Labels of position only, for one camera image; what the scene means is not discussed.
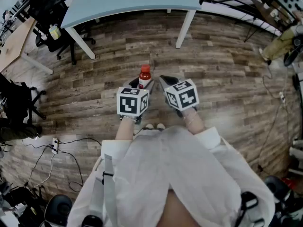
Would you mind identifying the black mesh office chair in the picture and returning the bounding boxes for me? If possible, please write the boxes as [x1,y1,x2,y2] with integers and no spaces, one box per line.
[27,0,97,66]

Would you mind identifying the white metal rack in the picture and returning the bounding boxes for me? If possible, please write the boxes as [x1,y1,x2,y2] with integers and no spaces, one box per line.
[290,137,303,175]

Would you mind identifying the thin gold bracelet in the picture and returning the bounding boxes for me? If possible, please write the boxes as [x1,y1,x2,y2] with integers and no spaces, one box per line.
[186,112,198,125]

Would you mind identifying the black harness buckle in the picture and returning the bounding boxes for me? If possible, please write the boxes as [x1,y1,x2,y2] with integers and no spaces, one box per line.
[236,192,265,227]

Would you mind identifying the yellow green water jug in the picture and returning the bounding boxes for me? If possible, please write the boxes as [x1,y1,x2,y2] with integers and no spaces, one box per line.
[48,24,62,40]

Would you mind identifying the person's left forearm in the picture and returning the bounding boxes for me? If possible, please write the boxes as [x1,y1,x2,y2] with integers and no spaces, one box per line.
[115,117,137,141]

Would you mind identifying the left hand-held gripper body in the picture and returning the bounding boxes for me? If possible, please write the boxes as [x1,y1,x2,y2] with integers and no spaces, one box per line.
[116,85,150,125]

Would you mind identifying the person's torso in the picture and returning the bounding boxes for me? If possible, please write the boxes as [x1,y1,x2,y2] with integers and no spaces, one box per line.
[156,189,202,227]

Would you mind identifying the black round stool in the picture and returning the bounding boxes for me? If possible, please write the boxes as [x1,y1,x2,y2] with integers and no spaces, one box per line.
[45,194,73,227]
[265,175,291,203]

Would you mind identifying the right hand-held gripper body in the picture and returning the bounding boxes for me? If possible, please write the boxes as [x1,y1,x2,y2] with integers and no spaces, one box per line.
[165,79,201,118]

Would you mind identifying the black belt device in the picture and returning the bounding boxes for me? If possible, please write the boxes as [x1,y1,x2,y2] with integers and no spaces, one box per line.
[81,215,104,227]

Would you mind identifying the person's white shirt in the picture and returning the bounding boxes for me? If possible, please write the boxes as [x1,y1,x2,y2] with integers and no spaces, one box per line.
[67,125,276,227]

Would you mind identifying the person's right forearm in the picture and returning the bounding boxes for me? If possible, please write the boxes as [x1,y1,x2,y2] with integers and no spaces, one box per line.
[183,107,205,136]

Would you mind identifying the grey shoulder strap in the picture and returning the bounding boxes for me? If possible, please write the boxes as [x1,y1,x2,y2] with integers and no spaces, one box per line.
[91,153,116,227]

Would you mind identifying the light wooden desk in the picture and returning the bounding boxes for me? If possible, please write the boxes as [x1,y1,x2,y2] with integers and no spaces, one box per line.
[0,17,54,75]

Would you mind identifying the dark red plastic object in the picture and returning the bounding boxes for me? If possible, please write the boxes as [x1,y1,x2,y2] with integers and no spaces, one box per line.
[281,177,296,189]

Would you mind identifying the brown medicine bottle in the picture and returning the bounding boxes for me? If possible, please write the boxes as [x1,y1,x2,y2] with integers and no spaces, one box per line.
[138,64,152,89]

